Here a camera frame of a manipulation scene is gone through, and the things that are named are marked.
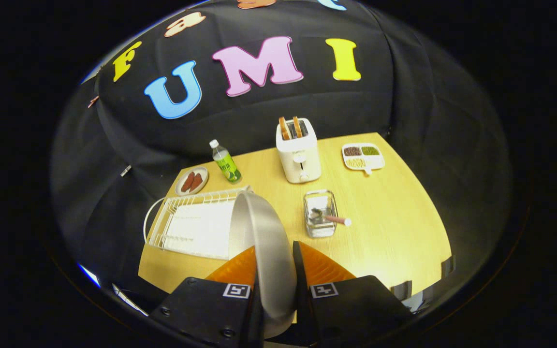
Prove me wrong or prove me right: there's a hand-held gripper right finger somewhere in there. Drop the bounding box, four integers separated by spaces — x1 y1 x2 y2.
291 240 415 347

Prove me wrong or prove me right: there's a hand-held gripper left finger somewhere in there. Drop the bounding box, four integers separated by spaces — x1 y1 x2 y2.
149 245 264 348

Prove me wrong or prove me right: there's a beige round plate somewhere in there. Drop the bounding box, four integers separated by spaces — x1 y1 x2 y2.
228 190 298 339

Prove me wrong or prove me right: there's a metal wire basket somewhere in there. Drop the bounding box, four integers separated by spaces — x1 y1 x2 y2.
303 189 339 239

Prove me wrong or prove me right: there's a pink handled metal spoon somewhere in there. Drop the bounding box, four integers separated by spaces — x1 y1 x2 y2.
310 207 352 228

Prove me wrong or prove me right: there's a white wire dish rack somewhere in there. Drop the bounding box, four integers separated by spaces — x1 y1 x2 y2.
143 185 253 261

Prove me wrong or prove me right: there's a small plate with sausages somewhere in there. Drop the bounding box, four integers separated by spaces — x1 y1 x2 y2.
175 166 209 196

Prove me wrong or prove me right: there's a white divided dish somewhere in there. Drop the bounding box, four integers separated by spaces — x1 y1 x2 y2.
341 142 386 175

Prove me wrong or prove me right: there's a white toaster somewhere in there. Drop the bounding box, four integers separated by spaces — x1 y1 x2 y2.
276 117 322 184

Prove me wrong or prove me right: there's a green label drink bottle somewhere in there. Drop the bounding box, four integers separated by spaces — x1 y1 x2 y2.
209 139 242 184

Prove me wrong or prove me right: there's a black backdrop cloth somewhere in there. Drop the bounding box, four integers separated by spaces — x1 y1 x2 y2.
50 0 512 312

